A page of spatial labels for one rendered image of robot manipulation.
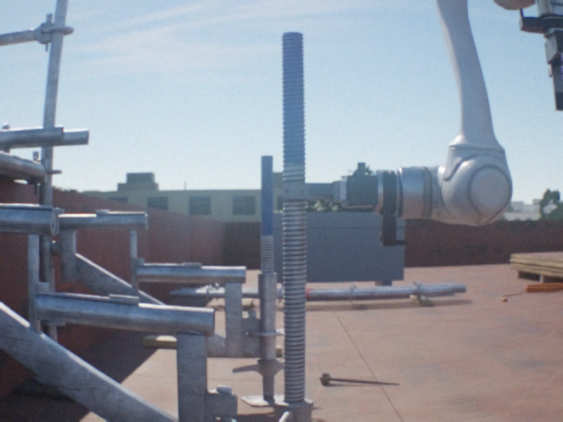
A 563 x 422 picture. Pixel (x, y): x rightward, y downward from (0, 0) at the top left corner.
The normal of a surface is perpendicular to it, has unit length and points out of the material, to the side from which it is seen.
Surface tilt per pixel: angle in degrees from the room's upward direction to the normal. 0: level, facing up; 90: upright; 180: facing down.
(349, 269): 90
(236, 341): 90
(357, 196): 90
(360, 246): 90
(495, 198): 100
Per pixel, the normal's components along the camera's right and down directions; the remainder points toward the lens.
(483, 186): 0.00, 0.16
